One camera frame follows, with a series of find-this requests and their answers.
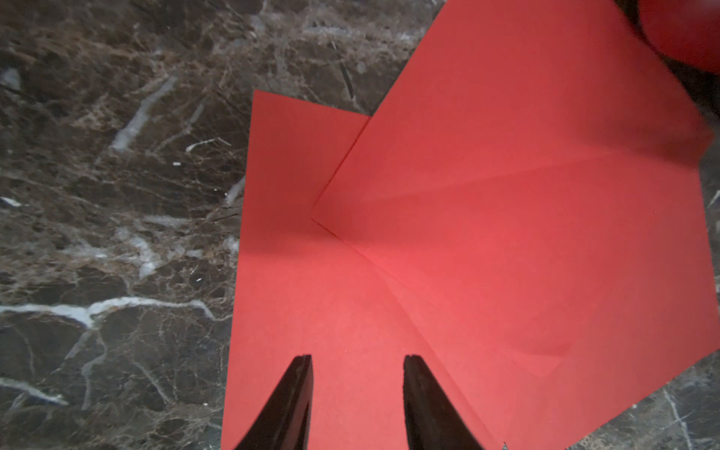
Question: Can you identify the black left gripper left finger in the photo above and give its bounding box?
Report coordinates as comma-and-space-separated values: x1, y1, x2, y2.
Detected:
235, 354, 313, 450

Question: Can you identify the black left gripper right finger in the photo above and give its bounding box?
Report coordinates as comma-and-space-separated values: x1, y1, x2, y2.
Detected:
402, 354, 484, 450

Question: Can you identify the red paper sheet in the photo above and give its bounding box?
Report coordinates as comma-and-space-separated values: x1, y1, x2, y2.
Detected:
221, 91, 499, 449
313, 1, 719, 449

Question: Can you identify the red polka dot toaster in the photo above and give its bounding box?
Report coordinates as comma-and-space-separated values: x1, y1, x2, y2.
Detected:
637, 0, 719, 75

